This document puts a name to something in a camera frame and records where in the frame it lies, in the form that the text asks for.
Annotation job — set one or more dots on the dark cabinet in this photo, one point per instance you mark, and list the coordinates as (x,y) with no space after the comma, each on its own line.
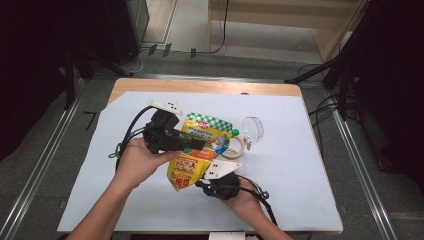
(126,26)

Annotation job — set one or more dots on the black metal stand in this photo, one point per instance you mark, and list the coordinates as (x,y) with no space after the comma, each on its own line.
(70,80)
(310,71)

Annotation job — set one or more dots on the white paper piece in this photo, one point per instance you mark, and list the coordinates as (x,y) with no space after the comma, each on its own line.
(226,236)

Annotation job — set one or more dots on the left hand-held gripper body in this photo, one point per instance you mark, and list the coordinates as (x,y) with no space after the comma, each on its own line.
(163,136)

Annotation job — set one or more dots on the dark curtain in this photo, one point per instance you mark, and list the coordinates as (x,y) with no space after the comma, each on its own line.
(396,83)
(33,66)

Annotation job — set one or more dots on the person's right hand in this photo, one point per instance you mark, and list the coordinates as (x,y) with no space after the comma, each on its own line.
(246,201)

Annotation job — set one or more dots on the light wooden shelf unit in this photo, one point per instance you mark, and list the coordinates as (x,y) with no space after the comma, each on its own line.
(266,20)

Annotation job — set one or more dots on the person's left hand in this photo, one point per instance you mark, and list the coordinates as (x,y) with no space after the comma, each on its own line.
(140,163)

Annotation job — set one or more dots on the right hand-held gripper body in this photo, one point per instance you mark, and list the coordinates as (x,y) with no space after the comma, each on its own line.
(223,186)

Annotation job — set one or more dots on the white table sheet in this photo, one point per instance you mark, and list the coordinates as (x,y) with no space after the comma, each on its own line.
(300,173)

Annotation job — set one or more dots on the yellow refill pouch green cap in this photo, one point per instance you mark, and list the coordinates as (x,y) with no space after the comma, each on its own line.
(190,163)

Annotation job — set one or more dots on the long metal floor rail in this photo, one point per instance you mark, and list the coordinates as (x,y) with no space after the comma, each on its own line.
(40,166)
(363,176)

